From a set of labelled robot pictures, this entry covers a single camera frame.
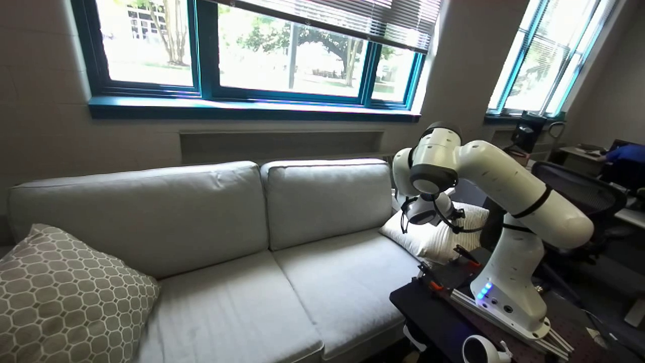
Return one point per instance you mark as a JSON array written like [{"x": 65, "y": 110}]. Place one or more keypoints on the cream striped pillow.
[
  {"x": 438, "y": 243},
  {"x": 406, "y": 235}
]

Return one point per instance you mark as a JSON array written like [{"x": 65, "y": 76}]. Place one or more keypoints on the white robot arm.
[{"x": 536, "y": 215}]

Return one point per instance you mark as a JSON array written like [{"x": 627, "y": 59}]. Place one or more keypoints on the light grey sofa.
[{"x": 279, "y": 263}]

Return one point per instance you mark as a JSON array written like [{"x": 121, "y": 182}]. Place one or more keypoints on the teal framed main window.
[{"x": 205, "y": 59}]

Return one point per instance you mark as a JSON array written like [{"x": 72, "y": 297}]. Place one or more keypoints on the orange black clamp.
[
  {"x": 469, "y": 256},
  {"x": 430, "y": 280}
]

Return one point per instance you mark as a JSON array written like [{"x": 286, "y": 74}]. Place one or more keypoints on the window blinds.
[{"x": 396, "y": 23}]

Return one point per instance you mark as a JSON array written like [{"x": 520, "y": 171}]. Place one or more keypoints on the white VR controller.
[{"x": 480, "y": 350}]

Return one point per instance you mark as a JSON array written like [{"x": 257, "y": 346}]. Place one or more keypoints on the teal framed side window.
[{"x": 548, "y": 57}]

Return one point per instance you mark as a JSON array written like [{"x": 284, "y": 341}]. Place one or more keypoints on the black office chair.
[{"x": 594, "y": 198}]

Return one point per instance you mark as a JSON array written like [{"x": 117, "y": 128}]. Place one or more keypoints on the patterned beige pillow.
[{"x": 64, "y": 302}]

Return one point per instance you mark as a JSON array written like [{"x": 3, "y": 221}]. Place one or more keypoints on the black robot table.
[{"x": 442, "y": 326}]

